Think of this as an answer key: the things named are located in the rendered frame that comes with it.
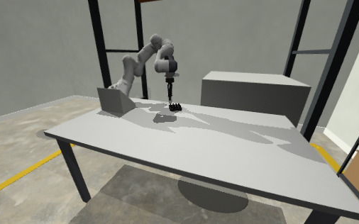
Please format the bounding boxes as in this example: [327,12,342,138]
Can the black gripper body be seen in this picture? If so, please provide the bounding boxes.
[165,78,174,87]

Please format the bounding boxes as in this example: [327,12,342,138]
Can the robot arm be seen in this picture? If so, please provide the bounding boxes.
[109,34,180,97]

